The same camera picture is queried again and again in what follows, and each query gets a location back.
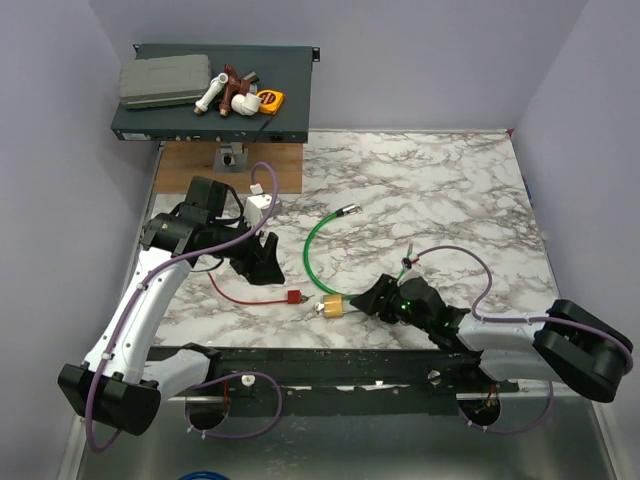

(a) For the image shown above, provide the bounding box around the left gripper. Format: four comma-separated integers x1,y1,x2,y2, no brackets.
209,213,286,285

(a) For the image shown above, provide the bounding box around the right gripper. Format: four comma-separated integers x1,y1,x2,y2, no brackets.
351,273,432,333

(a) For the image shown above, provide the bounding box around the red cable lock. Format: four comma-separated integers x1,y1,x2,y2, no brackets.
208,273,305,306

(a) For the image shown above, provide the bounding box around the brass padlock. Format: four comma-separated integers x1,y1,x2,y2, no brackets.
320,294,357,319

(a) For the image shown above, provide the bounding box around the green cable lock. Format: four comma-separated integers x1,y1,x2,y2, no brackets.
303,204,414,297

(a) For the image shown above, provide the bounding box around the white elbow fitting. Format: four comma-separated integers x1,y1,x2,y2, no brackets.
231,93,262,116

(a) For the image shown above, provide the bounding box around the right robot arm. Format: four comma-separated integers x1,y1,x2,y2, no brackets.
350,274,633,403

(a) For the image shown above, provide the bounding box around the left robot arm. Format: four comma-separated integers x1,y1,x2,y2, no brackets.
58,176,284,452

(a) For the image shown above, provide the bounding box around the wooden board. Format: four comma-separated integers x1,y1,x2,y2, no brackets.
153,141,304,194

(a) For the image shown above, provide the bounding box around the yellow tape measure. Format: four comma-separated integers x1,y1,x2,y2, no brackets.
257,89,286,115

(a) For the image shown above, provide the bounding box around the brown pipe fitting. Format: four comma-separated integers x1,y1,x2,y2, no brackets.
219,64,259,116

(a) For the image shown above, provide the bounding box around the white pipe fitting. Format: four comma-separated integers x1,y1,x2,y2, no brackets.
194,72,229,115

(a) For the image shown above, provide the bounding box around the grey plastic case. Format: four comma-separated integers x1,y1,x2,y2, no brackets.
119,54,212,109

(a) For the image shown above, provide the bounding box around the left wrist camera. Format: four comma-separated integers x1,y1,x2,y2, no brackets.
244,193,272,226

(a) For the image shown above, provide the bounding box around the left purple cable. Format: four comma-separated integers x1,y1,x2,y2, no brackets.
85,161,285,454

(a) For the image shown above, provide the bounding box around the purple cable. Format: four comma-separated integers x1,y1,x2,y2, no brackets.
85,161,285,454
412,244,634,435

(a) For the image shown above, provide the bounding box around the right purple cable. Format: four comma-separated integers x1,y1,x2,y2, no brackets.
412,244,634,435

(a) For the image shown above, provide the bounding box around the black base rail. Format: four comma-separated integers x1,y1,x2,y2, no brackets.
186,347,495,417

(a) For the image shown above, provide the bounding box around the grey metal bracket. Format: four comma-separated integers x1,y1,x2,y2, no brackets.
213,142,248,173

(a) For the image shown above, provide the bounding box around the dark rack switch box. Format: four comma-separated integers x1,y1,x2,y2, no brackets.
110,42,321,144

